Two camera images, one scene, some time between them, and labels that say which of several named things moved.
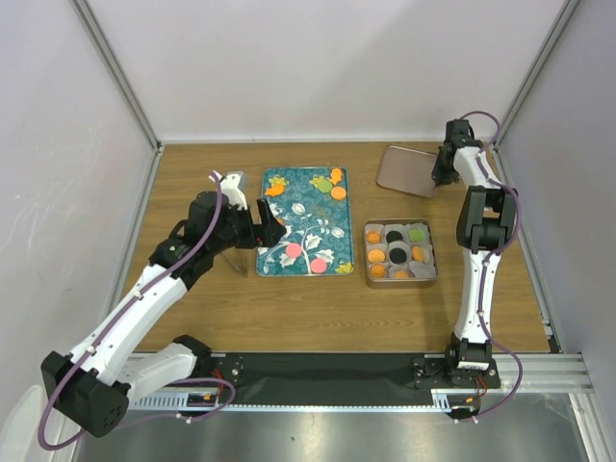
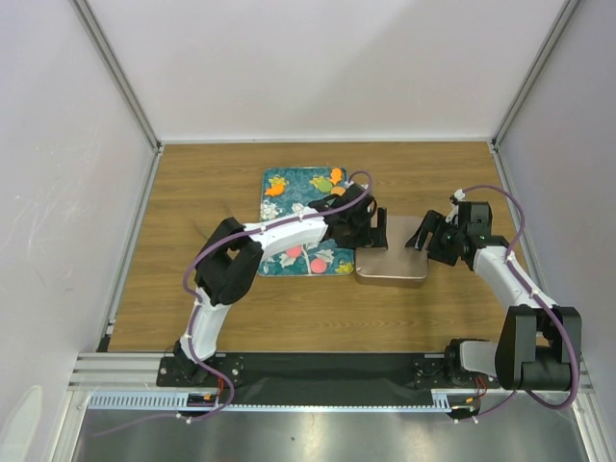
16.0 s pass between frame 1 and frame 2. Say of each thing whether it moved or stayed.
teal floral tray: stayed
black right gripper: moved
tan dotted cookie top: stayed
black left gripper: moved
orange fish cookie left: stayed
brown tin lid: moved
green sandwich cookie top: stayed
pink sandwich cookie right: stayed
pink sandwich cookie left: stayed
